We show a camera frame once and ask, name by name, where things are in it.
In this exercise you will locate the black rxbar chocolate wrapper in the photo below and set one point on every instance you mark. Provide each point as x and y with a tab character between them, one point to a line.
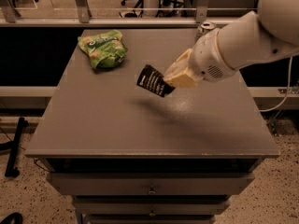
152	80

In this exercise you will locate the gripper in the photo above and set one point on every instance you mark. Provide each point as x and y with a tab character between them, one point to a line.
207	59

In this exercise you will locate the white green soda can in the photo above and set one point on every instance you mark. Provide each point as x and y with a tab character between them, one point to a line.
205	30

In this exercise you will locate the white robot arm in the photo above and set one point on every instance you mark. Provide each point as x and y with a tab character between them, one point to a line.
269	34

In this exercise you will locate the green snack bag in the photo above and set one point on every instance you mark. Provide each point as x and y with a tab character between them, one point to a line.
104	50

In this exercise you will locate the top drawer knob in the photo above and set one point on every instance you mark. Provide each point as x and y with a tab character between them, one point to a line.
152	191

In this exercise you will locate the drawer knob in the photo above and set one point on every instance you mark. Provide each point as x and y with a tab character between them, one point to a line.
152	191
152	213

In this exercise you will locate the black stand leg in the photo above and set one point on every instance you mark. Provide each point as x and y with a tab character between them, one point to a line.
12	146

